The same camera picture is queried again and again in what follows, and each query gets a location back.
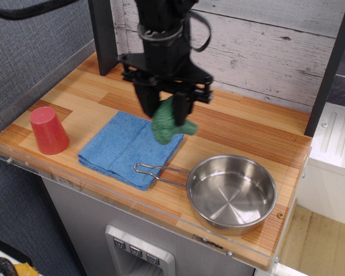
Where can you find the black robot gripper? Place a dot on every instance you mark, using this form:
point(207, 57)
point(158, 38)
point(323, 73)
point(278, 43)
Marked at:
point(165, 65)

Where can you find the green toy broccoli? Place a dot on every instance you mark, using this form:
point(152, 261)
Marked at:
point(164, 126)

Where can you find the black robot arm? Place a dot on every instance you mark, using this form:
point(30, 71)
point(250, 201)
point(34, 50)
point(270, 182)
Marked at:
point(165, 14)

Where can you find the blue folded cloth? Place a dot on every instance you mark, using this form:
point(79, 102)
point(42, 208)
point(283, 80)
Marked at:
point(123, 142)

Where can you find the stainless steel pan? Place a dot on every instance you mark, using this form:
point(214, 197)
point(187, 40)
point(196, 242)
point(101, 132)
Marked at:
point(230, 195)

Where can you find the red plastic cup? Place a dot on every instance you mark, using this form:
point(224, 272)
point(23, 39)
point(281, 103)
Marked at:
point(49, 133)

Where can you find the grey toy fridge cabinet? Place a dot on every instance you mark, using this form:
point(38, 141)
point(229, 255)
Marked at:
point(85, 218)

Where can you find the silver dispenser panel with buttons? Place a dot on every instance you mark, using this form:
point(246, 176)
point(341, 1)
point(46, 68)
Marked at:
point(132, 255)

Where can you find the white toy sink unit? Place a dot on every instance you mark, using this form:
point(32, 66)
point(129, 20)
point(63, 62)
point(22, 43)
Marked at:
point(321, 188)

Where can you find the yellow object at corner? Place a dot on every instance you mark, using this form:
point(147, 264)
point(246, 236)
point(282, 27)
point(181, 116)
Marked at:
point(25, 269)

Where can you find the black left vertical post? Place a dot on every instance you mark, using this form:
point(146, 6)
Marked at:
point(104, 35)

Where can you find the black vertical post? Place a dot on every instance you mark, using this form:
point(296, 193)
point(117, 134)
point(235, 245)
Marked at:
point(104, 35)
point(327, 81)

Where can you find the black right vertical post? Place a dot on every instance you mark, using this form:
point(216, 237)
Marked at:
point(327, 81)

